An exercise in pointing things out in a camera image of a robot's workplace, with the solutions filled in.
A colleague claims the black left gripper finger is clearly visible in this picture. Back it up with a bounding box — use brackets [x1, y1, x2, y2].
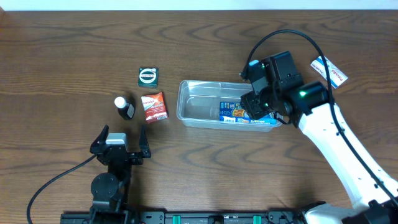
[139, 126, 152, 158]
[90, 124, 109, 154]

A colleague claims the blue KoolFever box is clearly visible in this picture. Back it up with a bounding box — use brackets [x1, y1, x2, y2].
[219, 102, 277, 124]

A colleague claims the red Panadol ActiFast box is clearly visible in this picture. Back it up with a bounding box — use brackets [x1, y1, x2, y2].
[141, 92, 169, 124]

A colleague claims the dark syrup bottle white cap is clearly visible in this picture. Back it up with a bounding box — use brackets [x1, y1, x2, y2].
[114, 96, 135, 120]

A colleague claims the white blue Panadol box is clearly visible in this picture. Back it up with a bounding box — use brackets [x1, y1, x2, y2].
[310, 56, 348, 88]

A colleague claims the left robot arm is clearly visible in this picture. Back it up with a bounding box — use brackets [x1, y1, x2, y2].
[89, 125, 151, 223]

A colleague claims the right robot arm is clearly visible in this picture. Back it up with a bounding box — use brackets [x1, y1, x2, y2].
[241, 52, 397, 223]

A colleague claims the clear plastic container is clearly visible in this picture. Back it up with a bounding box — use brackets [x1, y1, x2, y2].
[177, 80, 281, 132]

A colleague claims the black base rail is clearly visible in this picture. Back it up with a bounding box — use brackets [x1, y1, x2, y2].
[60, 211, 305, 224]

